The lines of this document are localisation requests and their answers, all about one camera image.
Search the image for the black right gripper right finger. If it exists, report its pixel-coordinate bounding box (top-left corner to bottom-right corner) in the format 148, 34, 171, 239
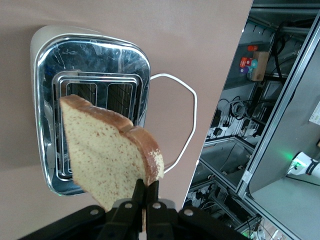
145, 179, 180, 240

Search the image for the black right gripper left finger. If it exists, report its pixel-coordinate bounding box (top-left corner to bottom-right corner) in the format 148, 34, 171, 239
98, 178, 147, 240

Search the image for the brown-crust bread slice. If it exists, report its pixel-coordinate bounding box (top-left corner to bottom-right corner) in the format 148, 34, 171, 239
59, 94, 165, 233

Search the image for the beige chrome two-slot toaster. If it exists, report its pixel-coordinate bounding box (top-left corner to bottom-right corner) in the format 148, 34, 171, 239
29, 24, 152, 197

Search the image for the small red box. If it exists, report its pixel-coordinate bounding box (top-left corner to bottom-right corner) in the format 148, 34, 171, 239
239, 56, 254, 69

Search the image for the wooden block with buttons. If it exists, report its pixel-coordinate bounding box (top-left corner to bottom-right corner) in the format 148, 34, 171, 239
250, 51, 270, 82

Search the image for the brown table cover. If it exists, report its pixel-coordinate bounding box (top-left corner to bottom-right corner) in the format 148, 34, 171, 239
0, 0, 255, 240

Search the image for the white toaster power cord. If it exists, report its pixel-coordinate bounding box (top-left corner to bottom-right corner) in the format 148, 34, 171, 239
149, 72, 198, 175

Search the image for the grey coiled cable bundle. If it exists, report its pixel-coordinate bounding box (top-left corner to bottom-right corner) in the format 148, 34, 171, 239
217, 97, 251, 121

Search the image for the aluminium frame post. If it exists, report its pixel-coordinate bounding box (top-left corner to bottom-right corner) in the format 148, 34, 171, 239
236, 12, 320, 201

